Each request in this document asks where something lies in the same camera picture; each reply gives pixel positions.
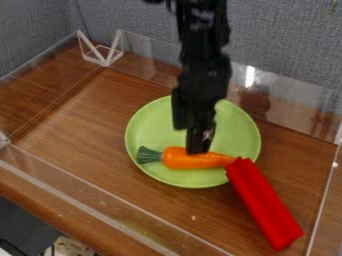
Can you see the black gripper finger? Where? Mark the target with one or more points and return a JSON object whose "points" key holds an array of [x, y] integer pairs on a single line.
{"points": [[199, 138]]}

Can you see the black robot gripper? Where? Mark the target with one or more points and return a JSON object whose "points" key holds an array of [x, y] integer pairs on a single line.
{"points": [[206, 66]]}

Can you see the orange toy carrot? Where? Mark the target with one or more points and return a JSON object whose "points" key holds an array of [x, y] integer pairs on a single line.
{"points": [[175, 158]]}

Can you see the light green plate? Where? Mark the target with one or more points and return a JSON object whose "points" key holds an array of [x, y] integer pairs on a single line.
{"points": [[150, 130]]}

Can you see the red folded cloth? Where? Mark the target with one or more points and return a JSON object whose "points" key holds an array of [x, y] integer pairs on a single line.
{"points": [[266, 208]]}

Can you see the clear acrylic enclosure wall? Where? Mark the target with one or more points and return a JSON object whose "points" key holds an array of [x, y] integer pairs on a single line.
{"points": [[66, 169]]}

